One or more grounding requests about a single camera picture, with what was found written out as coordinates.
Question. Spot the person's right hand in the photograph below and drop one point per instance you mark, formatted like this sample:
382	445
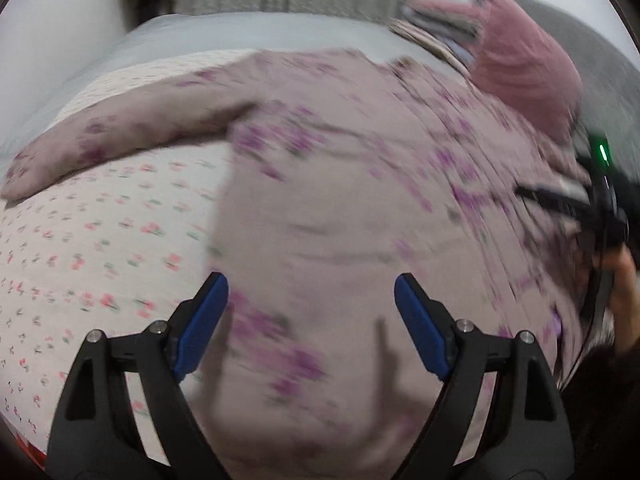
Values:
625	300

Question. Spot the cherry print bed sheet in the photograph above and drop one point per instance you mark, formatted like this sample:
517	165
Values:
100	240

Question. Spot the light blue bed cover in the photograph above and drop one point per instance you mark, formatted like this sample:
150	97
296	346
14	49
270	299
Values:
250	30

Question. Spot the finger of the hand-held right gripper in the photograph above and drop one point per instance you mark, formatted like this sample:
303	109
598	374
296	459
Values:
555	200

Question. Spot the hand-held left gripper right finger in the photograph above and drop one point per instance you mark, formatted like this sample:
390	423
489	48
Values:
417	320

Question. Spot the red cloth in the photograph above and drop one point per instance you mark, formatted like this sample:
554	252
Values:
27	452

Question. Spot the pink pillow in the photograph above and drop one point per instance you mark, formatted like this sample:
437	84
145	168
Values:
520	55

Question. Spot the stack of folded striped clothes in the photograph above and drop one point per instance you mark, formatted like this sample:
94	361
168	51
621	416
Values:
435	30

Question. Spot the floral mauve garment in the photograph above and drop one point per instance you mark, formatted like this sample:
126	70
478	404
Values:
325	200

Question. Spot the grey headboard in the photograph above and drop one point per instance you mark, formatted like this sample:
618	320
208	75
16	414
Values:
575	25

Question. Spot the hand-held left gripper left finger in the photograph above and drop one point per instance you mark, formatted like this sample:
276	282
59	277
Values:
207	310

